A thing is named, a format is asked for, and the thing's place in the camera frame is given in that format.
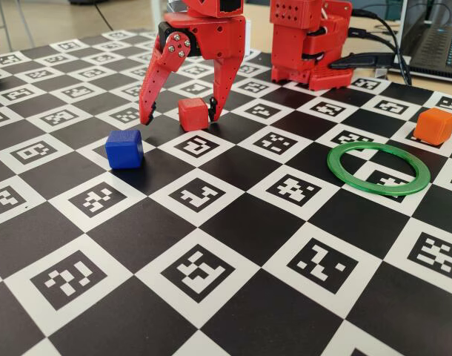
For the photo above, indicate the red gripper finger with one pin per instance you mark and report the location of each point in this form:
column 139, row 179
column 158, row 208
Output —
column 226, row 74
column 159, row 74

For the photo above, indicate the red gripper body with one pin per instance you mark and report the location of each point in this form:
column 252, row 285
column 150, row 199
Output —
column 215, row 37

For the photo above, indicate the red cube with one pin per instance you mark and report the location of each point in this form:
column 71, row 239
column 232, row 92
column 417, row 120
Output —
column 192, row 115

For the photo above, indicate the blue cube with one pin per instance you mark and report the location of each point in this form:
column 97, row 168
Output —
column 124, row 150

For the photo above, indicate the red robot arm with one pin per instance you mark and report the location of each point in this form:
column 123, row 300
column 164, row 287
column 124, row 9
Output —
column 292, row 44

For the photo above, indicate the orange cube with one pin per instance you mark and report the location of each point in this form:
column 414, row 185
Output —
column 433, row 128

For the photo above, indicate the white table leg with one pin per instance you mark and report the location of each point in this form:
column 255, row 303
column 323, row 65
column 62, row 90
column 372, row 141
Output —
column 156, row 13

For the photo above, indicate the black white marker checkerboard mat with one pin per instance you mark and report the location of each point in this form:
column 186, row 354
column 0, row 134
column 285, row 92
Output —
column 248, row 230

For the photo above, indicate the dark laptop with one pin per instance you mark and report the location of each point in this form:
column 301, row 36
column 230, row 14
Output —
column 433, row 48

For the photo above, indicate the grey metal furniture frame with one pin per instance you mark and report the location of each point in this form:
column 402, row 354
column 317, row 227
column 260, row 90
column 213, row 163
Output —
column 5, row 26

